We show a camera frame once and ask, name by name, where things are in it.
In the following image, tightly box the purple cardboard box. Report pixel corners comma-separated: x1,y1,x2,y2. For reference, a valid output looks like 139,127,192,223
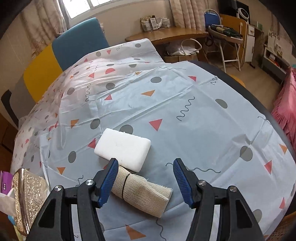
0,171,13,195

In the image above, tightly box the beige rolled cloth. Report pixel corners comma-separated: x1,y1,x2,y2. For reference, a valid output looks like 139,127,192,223
111,166,173,218

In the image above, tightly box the white rectangular sponge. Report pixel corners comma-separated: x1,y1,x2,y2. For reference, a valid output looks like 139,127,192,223
94,128,151,173

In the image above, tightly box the patterned white tablecloth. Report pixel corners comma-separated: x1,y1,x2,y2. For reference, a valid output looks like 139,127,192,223
11,39,295,240

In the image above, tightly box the pink ruffled fabric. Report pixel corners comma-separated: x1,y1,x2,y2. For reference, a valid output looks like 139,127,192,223
271,67,296,151

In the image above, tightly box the black pillar behind sofa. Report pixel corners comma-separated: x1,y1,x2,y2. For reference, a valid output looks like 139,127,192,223
1,89,19,128

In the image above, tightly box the grey yellow blue sofa back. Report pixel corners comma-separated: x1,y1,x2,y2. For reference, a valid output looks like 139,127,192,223
10,18,109,119

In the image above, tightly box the white folding chair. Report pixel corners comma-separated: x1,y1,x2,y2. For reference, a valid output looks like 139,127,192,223
204,9,243,73

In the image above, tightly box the wooden desk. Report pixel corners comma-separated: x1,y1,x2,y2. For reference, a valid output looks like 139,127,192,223
125,27,208,45

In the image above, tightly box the beige floral curtain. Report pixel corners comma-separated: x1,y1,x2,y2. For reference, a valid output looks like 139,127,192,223
170,0,218,31

